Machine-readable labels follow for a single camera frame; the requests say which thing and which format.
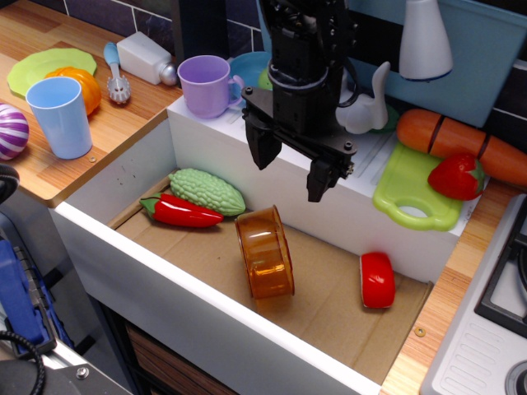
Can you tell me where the white sink faucet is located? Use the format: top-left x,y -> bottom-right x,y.
336,62 -> 391,134

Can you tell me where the white cone lamp shade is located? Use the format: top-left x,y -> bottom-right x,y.
399,0 -> 453,81

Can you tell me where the purple plastic mug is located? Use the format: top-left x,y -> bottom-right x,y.
177,55 -> 245,119

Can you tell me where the grey toy stove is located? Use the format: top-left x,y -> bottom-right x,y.
420,194 -> 526,394

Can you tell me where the black cable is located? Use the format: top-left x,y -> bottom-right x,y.
0,330 -> 46,395

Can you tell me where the blue plastic bowl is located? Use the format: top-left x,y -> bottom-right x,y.
230,51 -> 273,91

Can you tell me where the green plastic plate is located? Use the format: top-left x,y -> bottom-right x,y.
7,49 -> 97,97

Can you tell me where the red tomato half toy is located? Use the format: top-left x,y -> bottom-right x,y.
360,252 -> 396,309

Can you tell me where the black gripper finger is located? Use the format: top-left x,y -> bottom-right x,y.
245,115 -> 282,170
306,158 -> 345,202

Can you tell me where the green bitter gourd toy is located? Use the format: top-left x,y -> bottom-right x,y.
168,169 -> 246,216

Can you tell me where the orange pumpkin toy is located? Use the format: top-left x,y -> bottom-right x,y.
45,67 -> 102,116

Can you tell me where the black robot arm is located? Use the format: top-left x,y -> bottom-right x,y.
242,1 -> 357,202

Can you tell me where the green cutting board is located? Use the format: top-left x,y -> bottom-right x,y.
372,142 -> 478,231

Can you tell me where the red strawberry toy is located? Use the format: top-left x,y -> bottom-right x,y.
427,153 -> 485,201

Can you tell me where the white sink basin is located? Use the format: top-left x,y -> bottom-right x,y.
51,101 -> 482,394

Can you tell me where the purple white striped ball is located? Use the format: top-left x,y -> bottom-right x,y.
1,103 -> 30,160

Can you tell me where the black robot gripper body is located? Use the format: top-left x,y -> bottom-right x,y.
242,60 -> 357,179

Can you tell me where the transparent orange pot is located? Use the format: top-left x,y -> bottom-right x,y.
235,206 -> 295,300

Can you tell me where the red chili pepper toy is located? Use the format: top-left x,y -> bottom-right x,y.
139,193 -> 224,228

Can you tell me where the blue handled dish brush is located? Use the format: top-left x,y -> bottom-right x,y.
103,42 -> 131,105

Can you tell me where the white soap bottle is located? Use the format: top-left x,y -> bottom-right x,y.
117,31 -> 178,86

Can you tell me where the light blue plastic cup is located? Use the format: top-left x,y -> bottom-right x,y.
26,77 -> 92,160

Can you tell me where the orange carrot toy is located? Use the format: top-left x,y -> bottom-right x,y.
396,109 -> 526,188

